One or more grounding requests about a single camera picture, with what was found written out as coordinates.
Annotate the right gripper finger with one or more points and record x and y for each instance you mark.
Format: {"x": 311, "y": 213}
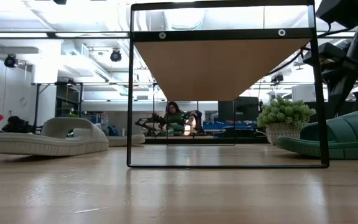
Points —
{"x": 329, "y": 59}
{"x": 350, "y": 12}

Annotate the green rubber slide sandal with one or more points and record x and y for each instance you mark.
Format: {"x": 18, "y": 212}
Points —
{"x": 337, "y": 137}

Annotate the grey rubber slide sandal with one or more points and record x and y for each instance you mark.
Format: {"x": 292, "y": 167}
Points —
{"x": 51, "y": 146}
{"x": 126, "y": 140}

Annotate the black background robot arm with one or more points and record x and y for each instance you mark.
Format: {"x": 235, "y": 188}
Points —
{"x": 197, "y": 121}
{"x": 17, "y": 124}
{"x": 149, "y": 121}

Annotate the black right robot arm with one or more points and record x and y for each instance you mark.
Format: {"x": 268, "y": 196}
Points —
{"x": 337, "y": 90}

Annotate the black-framed wooden shelf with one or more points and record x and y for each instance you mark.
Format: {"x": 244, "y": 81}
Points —
{"x": 222, "y": 68}

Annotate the white boxy unit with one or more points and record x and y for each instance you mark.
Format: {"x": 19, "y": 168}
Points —
{"x": 304, "y": 92}

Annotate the black ceiling spotlight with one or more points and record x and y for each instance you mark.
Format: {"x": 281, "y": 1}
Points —
{"x": 10, "y": 61}
{"x": 116, "y": 55}
{"x": 277, "y": 77}

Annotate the small green potted plant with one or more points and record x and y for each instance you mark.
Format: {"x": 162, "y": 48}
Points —
{"x": 283, "y": 113}

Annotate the large black display screen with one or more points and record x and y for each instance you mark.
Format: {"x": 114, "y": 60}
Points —
{"x": 238, "y": 109}

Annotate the blue storage bins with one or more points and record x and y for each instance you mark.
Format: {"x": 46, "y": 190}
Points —
{"x": 96, "y": 119}
{"x": 228, "y": 126}

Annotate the seated person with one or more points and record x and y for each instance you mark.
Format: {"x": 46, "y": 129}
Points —
{"x": 174, "y": 118}

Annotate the black metal rig frame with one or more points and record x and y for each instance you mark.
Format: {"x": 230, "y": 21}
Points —
{"x": 37, "y": 105}

